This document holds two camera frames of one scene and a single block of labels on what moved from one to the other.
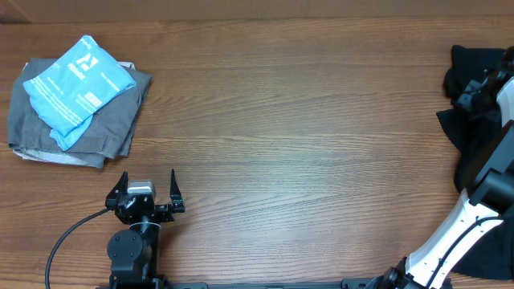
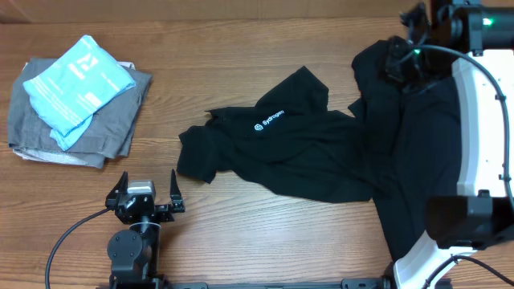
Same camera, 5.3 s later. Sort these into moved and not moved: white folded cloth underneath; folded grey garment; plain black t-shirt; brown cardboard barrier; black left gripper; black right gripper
Moved: black right gripper; plain black t-shirt
Not moved: black left gripper; white folded cloth underneath; folded grey garment; brown cardboard barrier
